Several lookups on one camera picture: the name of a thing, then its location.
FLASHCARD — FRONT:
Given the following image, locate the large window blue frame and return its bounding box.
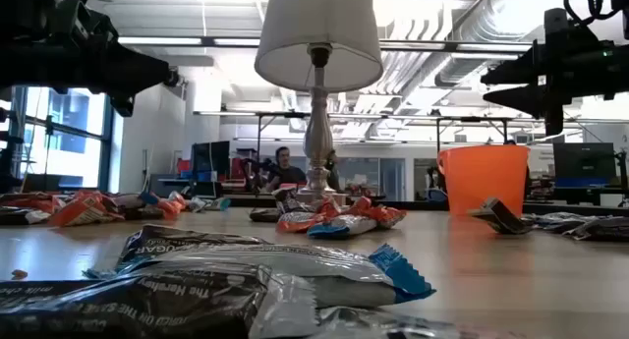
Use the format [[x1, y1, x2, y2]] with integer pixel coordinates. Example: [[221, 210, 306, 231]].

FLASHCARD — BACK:
[[0, 85, 117, 193]]

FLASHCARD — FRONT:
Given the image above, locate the dark candy wrapper white print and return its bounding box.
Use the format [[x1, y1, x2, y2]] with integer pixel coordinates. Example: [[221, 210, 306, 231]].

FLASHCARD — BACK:
[[122, 205, 168, 221]]

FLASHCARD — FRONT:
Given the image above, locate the orange candy wrapper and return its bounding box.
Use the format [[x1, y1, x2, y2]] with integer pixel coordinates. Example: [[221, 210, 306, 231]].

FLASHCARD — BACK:
[[47, 196, 125, 228], [275, 208, 325, 234], [0, 191, 65, 215], [366, 204, 408, 231], [73, 189, 107, 203], [156, 191, 187, 220], [343, 196, 375, 220], [316, 198, 341, 220]]

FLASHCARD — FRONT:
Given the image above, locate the black light stand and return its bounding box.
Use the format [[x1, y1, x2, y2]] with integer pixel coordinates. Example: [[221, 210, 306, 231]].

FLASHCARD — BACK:
[[41, 115, 56, 183]]

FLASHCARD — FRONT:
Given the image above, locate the black background station frame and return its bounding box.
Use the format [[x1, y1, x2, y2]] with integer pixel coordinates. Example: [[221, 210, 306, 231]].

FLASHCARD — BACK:
[[255, 111, 510, 158]]

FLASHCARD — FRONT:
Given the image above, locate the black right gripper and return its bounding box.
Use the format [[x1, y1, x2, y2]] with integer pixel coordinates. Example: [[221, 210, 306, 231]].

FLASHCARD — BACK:
[[480, 7, 610, 137]]

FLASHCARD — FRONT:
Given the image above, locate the ceiling light strip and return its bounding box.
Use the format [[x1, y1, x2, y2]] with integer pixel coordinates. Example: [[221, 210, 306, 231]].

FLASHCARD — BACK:
[[117, 35, 261, 48], [451, 42, 535, 54]]

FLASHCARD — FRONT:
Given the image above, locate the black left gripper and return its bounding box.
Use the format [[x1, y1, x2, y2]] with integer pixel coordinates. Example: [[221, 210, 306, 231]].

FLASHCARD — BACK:
[[47, 0, 173, 118]]

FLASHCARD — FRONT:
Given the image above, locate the person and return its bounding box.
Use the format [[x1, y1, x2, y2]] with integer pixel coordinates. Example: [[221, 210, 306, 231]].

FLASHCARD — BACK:
[[264, 145, 309, 193]]

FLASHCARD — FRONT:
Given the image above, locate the orange plastic pumpkin bucket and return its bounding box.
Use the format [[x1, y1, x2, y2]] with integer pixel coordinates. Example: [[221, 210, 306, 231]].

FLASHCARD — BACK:
[[436, 144, 531, 217]]

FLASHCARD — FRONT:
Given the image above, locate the red storage bin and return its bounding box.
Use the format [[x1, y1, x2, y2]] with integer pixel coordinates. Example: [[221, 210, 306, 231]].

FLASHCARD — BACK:
[[229, 156, 250, 181]]

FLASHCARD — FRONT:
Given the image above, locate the silver ceiling duct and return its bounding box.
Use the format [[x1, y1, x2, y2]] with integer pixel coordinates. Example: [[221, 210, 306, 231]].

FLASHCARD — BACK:
[[434, 0, 546, 87]]

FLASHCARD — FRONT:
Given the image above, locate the silver table lamp white shade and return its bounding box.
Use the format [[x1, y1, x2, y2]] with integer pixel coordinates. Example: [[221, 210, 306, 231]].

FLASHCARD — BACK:
[[254, 0, 384, 208]]

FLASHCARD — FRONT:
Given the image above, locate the black computer monitor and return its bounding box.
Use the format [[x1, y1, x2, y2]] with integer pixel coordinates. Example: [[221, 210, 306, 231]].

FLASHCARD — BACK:
[[191, 141, 231, 176], [553, 141, 618, 179]]

